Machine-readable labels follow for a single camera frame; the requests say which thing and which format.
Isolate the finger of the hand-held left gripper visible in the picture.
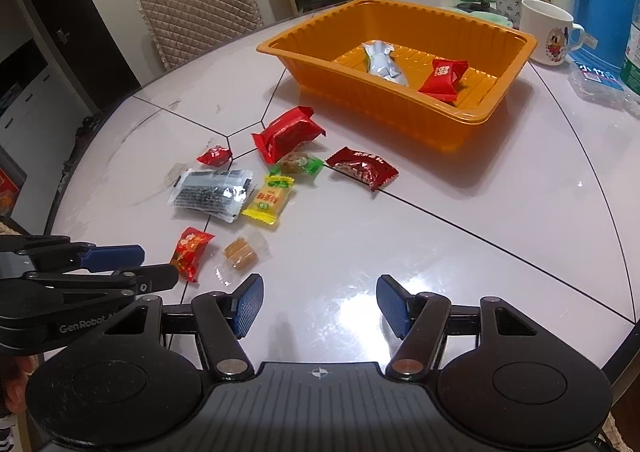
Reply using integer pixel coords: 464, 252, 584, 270
0, 265, 180, 305
0, 235, 146, 275

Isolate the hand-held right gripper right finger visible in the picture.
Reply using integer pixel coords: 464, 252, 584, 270
376, 275, 538, 379

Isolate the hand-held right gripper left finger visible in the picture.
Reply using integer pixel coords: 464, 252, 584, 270
100, 273, 265, 380

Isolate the red gold candy packet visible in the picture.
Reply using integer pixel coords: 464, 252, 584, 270
169, 227, 216, 283

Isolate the clear brown candy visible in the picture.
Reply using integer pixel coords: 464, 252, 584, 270
215, 232, 271, 283

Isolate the black clear snack packet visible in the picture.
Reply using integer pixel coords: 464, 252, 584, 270
167, 168, 254, 224

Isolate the yellow candy packet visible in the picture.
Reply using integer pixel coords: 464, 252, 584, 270
241, 173, 296, 225

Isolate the small red candy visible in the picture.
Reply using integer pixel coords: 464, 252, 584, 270
196, 145, 234, 167

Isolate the dark red snack packet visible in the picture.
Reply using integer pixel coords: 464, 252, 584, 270
325, 147, 399, 192

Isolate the green candy packet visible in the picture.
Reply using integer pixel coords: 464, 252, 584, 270
270, 151, 325, 178

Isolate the large red snack packet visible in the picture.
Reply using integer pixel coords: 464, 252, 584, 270
251, 106, 327, 164

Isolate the orange plastic tray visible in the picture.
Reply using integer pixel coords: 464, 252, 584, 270
256, 0, 537, 153

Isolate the person's left hand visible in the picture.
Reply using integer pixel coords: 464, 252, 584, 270
0, 354, 38, 415

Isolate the red printed box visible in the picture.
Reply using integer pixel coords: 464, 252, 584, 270
0, 167, 26, 220

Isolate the white drawer cabinet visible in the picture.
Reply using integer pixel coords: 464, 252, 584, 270
0, 40, 108, 168

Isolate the square red snack packet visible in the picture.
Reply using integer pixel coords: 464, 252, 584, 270
417, 58, 469, 106

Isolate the silver foil snack packet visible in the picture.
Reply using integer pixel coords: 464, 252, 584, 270
361, 40, 411, 88

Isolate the dark wooden door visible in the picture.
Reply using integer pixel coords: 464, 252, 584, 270
10, 0, 141, 98

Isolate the quilted beige chair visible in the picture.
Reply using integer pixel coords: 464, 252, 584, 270
136, 0, 265, 73

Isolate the clear blue tissue packet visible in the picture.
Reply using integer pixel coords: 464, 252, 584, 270
567, 52, 640, 113

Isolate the pale green lid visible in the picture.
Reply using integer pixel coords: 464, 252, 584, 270
467, 7, 516, 30

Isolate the white cartoon mug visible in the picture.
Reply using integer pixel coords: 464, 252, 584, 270
519, 0, 586, 68

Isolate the patterned grey mug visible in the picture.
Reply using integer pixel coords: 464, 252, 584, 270
495, 0, 541, 30

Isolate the clear water bottle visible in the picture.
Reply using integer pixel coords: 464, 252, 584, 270
620, 0, 640, 98

